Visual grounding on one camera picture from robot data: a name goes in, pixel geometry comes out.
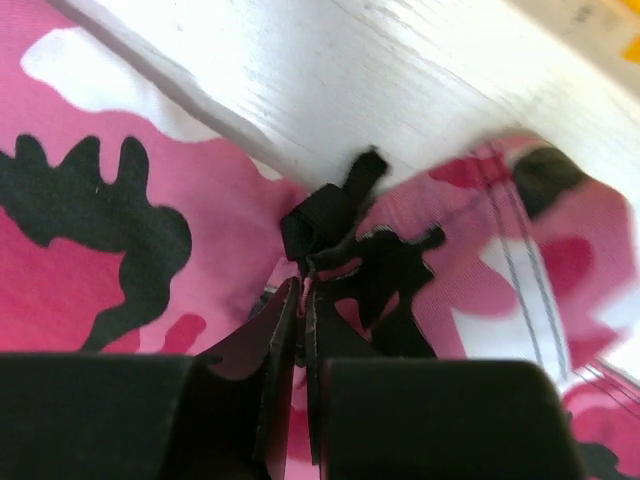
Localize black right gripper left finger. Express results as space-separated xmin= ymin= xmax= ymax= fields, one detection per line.
xmin=1 ymin=278 xmax=300 ymax=479

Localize pink camouflage trousers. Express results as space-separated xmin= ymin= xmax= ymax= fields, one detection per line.
xmin=1 ymin=1 xmax=639 ymax=479

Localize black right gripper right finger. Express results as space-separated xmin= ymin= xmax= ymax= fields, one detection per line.
xmin=305 ymin=293 xmax=586 ymax=479

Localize yellow plastic bin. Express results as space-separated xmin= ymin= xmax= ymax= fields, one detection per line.
xmin=621 ymin=35 xmax=640 ymax=64

